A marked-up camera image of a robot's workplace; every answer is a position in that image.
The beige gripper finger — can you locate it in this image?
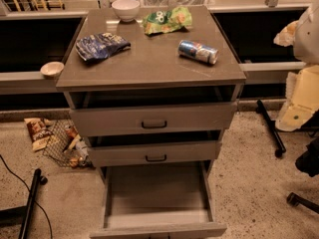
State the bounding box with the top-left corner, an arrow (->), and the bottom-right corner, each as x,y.
275,65 -> 319,131
273,21 -> 298,47

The blue silver redbull can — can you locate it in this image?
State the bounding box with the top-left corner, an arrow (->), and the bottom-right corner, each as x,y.
177,40 -> 218,65

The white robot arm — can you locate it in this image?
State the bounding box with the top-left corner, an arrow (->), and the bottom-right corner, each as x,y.
273,3 -> 319,131

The grey top drawer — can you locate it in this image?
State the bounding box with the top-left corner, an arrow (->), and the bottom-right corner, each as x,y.
66,85 -> 238,136

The grey drawer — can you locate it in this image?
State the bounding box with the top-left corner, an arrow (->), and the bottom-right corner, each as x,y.
66,85 -> 238,136
90,161 -> 226,239
88,130 -> 222,166

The grey drawer cabinet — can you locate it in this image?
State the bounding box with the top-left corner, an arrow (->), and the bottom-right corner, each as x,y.
55,5 -> 247,239

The grey bottom drawer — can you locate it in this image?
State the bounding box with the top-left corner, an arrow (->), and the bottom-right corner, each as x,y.
90,161 -> 226,239

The grey middle drawer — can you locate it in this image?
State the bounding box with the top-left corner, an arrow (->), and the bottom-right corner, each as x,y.
88,130 -> 222,166

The black stand leg right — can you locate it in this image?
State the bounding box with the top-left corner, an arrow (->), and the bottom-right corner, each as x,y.
256,100 -> 286,158

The black stand leg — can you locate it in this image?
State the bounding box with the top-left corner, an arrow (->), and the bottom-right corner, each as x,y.
256,100 -> 286,158
0,168 -> 43,239

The black chair base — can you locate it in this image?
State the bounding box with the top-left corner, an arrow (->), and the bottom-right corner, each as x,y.
286,137 -> 319,213

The green snack bag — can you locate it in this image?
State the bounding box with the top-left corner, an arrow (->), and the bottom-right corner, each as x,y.
143,6 -> 192,35

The blue chip bag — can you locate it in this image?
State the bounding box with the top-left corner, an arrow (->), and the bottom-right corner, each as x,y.
76,33 -> 131,62

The brown snack bag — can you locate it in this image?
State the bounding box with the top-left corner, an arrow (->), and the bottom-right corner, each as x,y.
24,118 -> 53,151

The black stand leg left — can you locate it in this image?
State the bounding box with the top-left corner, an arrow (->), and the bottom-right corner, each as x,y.
0,168 -> 43,239

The wire mesh basket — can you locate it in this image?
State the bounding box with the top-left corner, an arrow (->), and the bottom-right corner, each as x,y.
43,119 -> 92,168

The black cable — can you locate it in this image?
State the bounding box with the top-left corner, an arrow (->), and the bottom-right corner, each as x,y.
0,154 -> 54,239

